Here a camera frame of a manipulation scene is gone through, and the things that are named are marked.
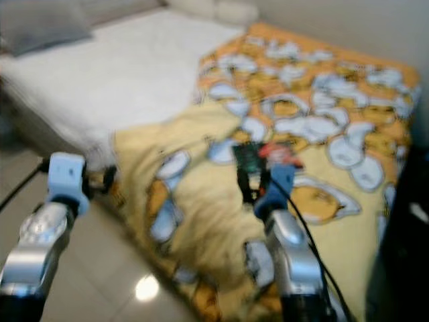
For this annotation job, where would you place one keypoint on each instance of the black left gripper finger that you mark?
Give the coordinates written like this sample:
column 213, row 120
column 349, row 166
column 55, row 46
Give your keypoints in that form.
column 108, row 181

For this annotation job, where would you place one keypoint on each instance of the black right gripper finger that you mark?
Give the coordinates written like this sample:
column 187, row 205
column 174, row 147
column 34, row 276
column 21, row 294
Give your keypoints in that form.
column 247, row 184

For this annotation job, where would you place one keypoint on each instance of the yellow cartoon egg duvet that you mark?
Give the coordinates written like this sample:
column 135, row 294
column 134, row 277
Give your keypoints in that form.
column 322, row 100

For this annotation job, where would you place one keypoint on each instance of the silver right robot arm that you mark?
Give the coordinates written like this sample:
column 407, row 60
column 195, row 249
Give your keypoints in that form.
column 295, row 261

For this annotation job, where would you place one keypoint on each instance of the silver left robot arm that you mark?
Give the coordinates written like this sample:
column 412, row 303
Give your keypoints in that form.
column 33, row 255

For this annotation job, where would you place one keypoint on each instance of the grey bed base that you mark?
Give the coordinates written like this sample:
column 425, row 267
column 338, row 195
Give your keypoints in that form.
column 27, row 134

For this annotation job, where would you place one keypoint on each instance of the white bed mattress sheet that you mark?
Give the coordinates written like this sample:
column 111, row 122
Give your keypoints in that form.
column 127, row 74

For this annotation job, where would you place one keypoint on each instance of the grey square pillow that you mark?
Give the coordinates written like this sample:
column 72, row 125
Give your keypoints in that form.
column 40, row 27

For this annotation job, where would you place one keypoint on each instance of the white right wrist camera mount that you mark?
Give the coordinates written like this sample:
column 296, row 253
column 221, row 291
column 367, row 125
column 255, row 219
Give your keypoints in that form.
column 278, row 188

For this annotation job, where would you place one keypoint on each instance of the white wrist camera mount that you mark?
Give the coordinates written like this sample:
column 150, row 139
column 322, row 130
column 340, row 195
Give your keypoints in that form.
column 278, row 188
column 68, row 178

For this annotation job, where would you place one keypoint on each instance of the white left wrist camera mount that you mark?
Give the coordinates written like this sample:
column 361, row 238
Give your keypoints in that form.
column 68, row 178

